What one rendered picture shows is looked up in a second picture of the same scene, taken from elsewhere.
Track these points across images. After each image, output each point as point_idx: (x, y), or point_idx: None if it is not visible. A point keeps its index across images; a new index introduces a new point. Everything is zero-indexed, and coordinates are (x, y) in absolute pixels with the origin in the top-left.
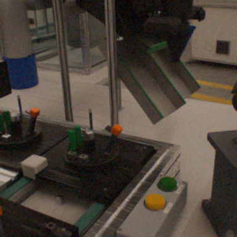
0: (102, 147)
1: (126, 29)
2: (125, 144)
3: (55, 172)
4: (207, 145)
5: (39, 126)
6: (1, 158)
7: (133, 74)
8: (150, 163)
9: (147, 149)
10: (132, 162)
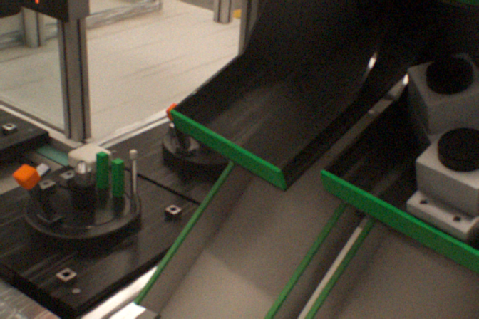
0: (84, 217)
1: (298, 69)
2: (111, 266)
3: (58, 179)
4: None
5: (221, 160)
6: (140, 139)
7: (284, 206)
8: (18, 297)
9: (67, 295)
10: (26, 263)
